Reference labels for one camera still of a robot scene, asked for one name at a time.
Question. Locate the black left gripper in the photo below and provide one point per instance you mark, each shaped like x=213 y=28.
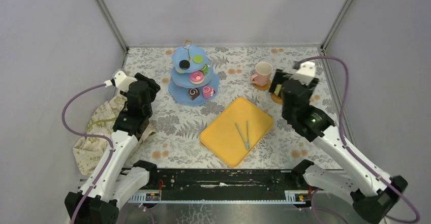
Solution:
x=147 y=83

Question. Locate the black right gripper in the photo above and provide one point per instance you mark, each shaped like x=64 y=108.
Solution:
x=278 y=76

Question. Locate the white glazed donut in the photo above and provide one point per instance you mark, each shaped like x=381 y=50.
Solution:
x=180 y=71

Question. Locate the pink ceramic mug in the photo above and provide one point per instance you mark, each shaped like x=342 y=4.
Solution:
x=263 y=71

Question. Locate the black sandwich cookie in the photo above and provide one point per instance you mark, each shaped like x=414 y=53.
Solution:
x=184 y=64

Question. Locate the blue three-tier cake stand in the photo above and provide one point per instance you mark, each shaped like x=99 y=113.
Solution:
x=180 y=83

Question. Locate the chocolate swirl roll cake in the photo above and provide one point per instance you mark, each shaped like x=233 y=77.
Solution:
x=193 y=93

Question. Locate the pink sprinkled donut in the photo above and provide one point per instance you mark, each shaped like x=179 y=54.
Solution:
x=196 y=77

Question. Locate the green macaron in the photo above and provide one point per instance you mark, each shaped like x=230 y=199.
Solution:
x=198 y=59

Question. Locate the green swirl roll cake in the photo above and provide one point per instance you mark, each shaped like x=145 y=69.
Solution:
x=205 y=69

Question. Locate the pink swirl roll cake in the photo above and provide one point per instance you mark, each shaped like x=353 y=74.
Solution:
x=208 y=91

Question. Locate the yellow serving tray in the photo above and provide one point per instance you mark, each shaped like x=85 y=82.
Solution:
x=222 y=138

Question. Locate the green ceramic mug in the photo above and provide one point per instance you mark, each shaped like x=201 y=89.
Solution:
x=277 y=90

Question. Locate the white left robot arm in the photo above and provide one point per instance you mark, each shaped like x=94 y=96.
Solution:
x=99 y=200

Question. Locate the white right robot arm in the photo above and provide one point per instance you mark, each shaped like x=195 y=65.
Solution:
x=371 y=191

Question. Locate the woven rattan coaster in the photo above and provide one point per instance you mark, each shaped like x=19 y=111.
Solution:
x=262 y=88
x=276 y=99

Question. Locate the floral tablecloth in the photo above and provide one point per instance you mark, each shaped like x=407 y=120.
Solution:
x=176 y=142

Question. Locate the beige printed cloth bag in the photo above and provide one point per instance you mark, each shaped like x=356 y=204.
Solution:
x=89 y=150

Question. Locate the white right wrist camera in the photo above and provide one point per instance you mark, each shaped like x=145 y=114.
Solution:
x=305 y=72

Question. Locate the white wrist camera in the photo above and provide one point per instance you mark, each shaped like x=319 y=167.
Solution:
x=305 y=72
x=122 y=81

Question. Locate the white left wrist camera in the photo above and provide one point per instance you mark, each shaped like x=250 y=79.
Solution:
x=122 y=81

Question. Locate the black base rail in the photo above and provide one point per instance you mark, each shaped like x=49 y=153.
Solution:
x=229 y=186

